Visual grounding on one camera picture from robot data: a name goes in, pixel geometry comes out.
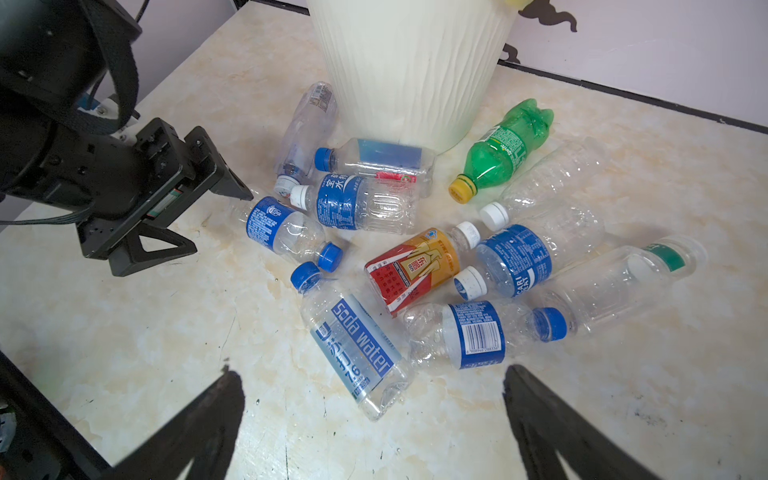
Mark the clear bottle green cap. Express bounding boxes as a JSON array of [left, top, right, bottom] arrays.
[[529, 234, 708, 341]]

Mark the clear bottle blue label white cap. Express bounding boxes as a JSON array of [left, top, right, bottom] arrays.
[[290, 174, 421, 235]]

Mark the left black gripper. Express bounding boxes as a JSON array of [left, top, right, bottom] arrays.
[[74, 116, 255, 278]]

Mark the white ribbed trash bin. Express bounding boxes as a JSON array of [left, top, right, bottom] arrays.
[[308, 0, 519, 153]]

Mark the red yellow label bottle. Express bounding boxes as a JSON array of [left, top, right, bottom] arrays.
[[364, 221, 481, 316]]

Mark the soda water labelled bottle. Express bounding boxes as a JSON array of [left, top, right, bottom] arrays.
[[290, 262, 417, 421]]

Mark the green bottle near bin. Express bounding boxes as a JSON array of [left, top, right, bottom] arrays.
[[448, 98, 555, 204]]

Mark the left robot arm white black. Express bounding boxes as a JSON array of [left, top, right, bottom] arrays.
[[1, 1, 252, 277]]

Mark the small bottle blue label blue cap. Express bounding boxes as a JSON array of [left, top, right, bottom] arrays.
[[231, 196, 344, 273]]

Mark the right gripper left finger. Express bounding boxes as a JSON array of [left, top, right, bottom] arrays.
[[99, 370, 245, 479]]

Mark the yellow plastic bin liner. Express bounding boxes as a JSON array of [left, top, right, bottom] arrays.
[[504, 0, 533, 11]]

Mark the bottle blue red label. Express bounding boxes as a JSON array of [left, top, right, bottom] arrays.
[[314, 138, 437, 198]]

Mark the Pocari blue label bottle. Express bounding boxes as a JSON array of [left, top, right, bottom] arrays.
[[454, 199, 605, 301]]

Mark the clear slim bottle beside bin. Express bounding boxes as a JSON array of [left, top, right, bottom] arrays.
[[274, 81, 338, 199]]

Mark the clear unlabelled crumpled bottle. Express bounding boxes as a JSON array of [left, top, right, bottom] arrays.
[[479, 136, 611, 232]]

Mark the barcode blue label bottle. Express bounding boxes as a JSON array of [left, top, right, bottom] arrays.
[[399, 299, 571, 375]]

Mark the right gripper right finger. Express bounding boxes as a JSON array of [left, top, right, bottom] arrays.
[[503, 364, 657, 479]]

